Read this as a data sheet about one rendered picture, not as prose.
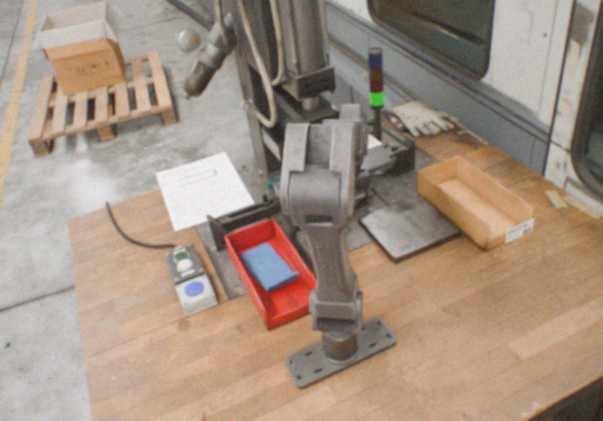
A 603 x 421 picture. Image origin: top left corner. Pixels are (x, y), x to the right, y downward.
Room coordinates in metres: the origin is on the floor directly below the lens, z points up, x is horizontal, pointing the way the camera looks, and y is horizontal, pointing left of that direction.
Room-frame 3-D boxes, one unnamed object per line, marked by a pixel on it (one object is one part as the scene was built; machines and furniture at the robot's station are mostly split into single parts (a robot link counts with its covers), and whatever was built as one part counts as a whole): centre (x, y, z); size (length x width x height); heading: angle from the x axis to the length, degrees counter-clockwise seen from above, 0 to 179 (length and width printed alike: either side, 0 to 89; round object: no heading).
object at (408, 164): (1.14, -0.27, 0.95); 0.06 x 0.03 x 0.09; 109
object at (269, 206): (0.97, 0.12, 0.95); 0.15 x 0.03 x 0.10; 109
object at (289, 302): (0.81, 0.09, 0.93); 0.25 x 0.12 x 0.06; 19
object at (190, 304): (0.78, 0.25, 0.90); 0.07 x 0.07 x 0.06; 19
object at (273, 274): (0.84, 0.09, 0.92); 0.15 x 0.07 x 0.03; 26
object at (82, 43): (4.20, 1.53, 0.40); 0.67 x 0.60 x 0.50; 11
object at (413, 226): (0.90, -0.23, 0.91); 0.17 x 0.16 x 0.02; 109
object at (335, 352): (0.60, -0.03, 0.94); 0.20 x 0.07 x 0.08; 109
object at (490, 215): (0.93, -0.39, 0.93); 0.25 x 0.13 x 0.08; 19
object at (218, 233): (0.95, 0.18, 0.95); 0.06 x 0.03 x 0.09; 109
